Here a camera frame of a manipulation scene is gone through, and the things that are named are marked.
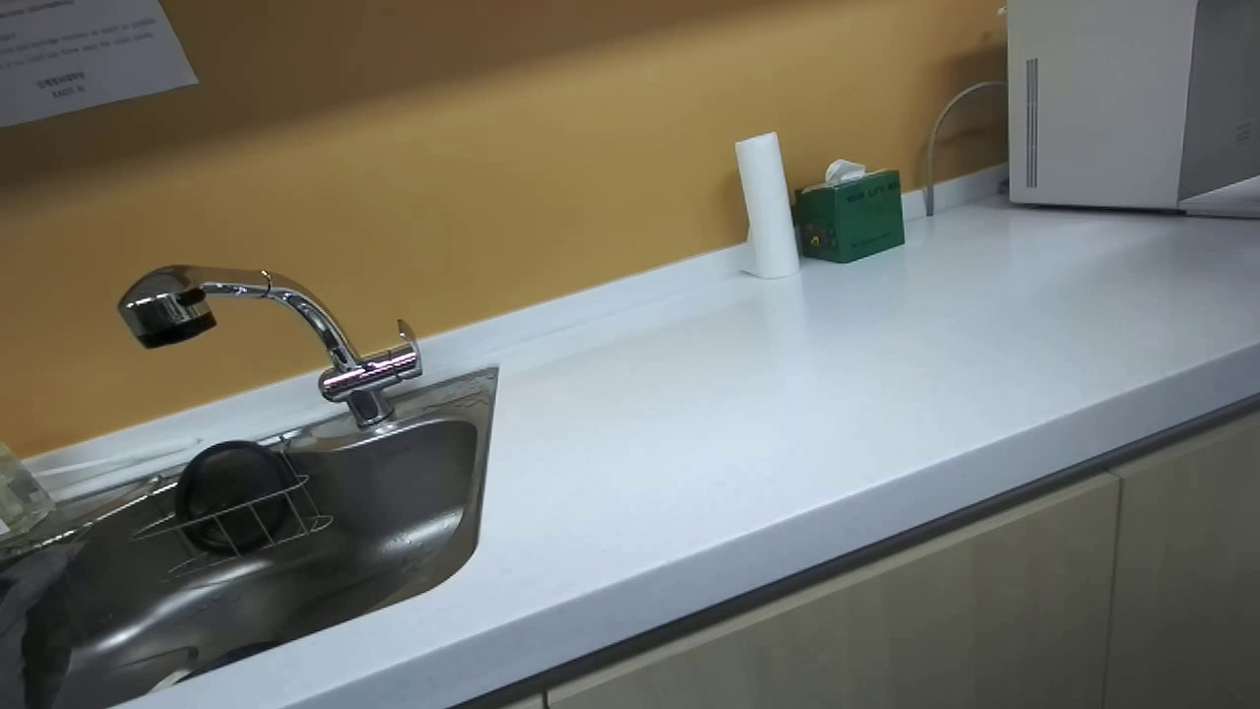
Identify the silver coffee maker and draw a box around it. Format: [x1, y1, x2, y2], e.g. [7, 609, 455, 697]
[1003, 0, 1260, 223]

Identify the wire sink rack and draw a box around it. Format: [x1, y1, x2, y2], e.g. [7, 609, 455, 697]
[134, 422, 340, 568]

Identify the white paper roll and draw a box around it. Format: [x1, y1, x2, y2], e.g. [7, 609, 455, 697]
[728, 125, 809, 284]

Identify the green tissue box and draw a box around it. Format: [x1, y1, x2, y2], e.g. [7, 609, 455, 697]
[791, 166, 908, 267]

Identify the grey power cable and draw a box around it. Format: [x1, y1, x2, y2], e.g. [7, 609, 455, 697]
[923, 76, 1012, 221]

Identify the stainless steel sink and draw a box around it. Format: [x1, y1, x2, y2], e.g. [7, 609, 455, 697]
[0, 362, 503, 709]

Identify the chrome sink faucet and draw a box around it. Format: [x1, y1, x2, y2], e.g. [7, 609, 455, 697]
[113, 259, 431, 437]

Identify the clear glass bottle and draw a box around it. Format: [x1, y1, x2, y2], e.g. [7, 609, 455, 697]
[0, 439, 60, 543]

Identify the black round sink stopper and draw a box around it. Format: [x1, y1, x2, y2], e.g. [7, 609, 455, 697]
[175, 437, 314, 564]

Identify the white tissue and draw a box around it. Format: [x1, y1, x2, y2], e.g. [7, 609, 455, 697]
[818, 153, 875, 188]

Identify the white paper wall sign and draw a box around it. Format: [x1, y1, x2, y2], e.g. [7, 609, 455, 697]
[0, 0, 200, 135]

